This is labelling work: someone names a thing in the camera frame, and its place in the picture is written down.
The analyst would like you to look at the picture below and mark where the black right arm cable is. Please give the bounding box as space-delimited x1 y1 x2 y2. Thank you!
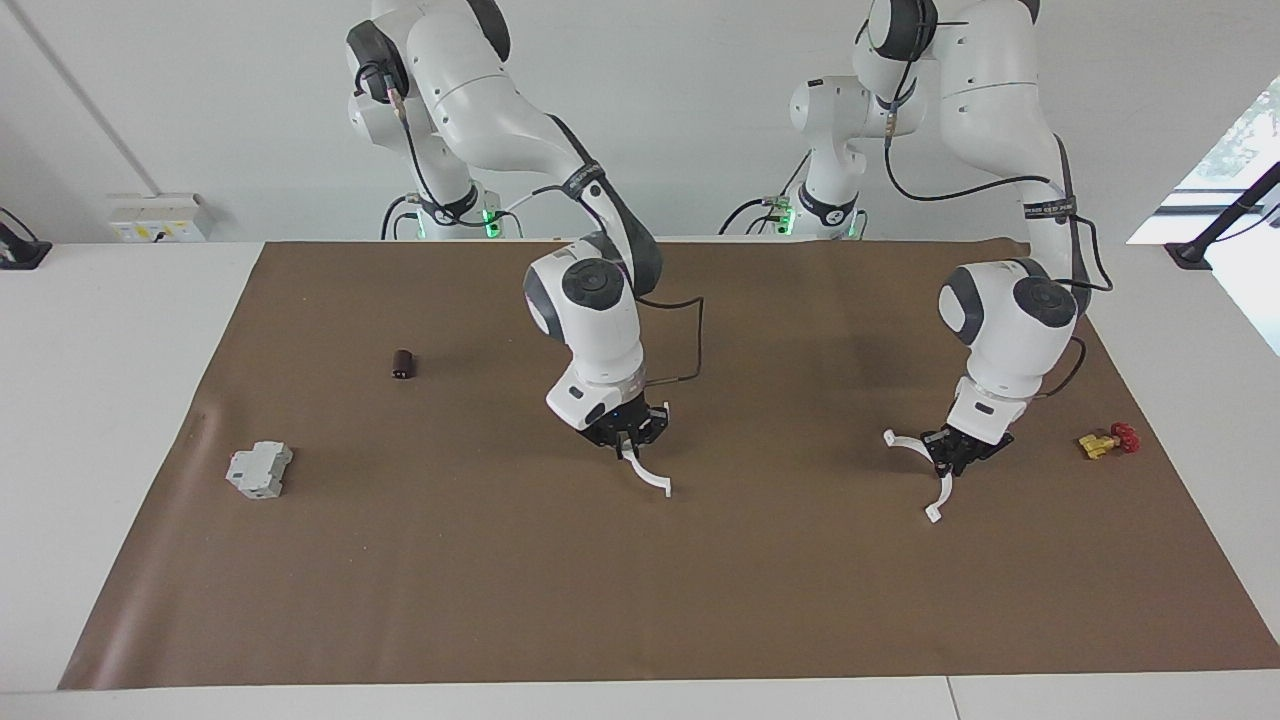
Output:
380 65 706 387

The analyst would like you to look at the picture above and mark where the grey circuit breaker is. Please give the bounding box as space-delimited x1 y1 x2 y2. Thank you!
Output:
225 440 295 501

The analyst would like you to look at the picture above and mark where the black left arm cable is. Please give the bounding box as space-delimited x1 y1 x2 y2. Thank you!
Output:
880 60 1114 399

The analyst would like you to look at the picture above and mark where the white wall socket box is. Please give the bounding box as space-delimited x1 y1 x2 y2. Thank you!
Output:
108 193 214 244

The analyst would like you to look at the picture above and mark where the white half-ring pipe clamp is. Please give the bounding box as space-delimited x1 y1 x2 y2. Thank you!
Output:
618 400 674 498
883 428 957 524

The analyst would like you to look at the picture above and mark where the brown paper table mat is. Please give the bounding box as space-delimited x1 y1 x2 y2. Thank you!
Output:
58 237 1280 691

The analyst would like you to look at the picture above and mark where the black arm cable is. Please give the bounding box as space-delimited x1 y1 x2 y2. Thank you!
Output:
380 65 706 387
880 60 1114 399

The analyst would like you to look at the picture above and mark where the brass valve red handle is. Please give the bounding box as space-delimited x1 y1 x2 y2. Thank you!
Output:
1077 422 1142 461

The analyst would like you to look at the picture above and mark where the black base cable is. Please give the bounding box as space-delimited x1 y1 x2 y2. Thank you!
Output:
720 150 813 237
380 193 426 241

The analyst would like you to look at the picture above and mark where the black table clamp mount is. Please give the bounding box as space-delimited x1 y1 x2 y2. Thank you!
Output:
0 207 53 271

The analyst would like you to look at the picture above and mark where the black angled stand rod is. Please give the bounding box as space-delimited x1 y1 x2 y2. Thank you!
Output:
1165 160 1280 271

